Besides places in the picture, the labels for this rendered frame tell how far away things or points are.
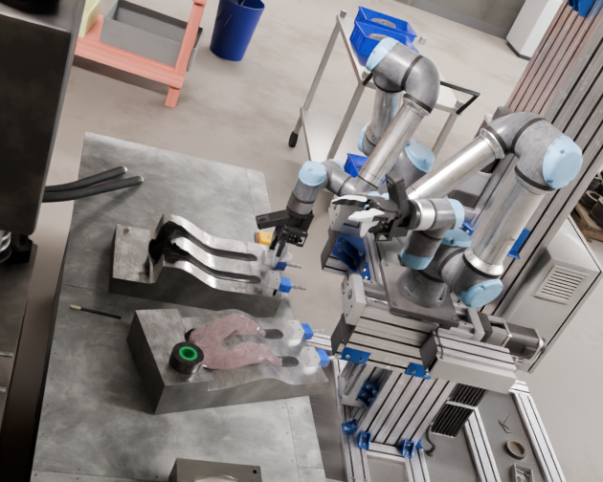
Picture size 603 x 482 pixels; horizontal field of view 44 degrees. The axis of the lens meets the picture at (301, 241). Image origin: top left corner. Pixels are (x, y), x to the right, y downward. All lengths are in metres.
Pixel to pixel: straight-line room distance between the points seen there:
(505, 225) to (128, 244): 1.09
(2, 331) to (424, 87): 1.33
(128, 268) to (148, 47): 2.96
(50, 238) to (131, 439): 1.94
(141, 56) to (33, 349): 2.46
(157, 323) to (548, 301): 1.27
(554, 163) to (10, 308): 1.44
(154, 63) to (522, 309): 3.18
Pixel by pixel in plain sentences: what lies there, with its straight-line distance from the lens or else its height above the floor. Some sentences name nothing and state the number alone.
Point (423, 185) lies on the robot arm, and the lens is 1.96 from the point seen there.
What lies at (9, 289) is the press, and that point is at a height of 0.78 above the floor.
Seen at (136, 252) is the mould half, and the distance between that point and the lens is 2.29.
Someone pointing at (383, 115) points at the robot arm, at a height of 1.36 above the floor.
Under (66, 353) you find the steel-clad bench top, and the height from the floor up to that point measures 0.80.
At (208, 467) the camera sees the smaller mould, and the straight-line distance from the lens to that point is 1.79.
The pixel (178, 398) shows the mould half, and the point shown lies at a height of 0.86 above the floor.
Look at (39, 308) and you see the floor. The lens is 3.32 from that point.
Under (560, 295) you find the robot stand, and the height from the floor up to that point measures 1.11.
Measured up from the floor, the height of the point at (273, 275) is 0.92.
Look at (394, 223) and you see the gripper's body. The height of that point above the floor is 1.44.
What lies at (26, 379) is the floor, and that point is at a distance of 3.04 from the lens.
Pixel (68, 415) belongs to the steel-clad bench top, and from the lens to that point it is 1.90.
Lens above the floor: 2.24
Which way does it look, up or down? 32 degrees down
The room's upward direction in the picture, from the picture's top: 24 degrees clockwise
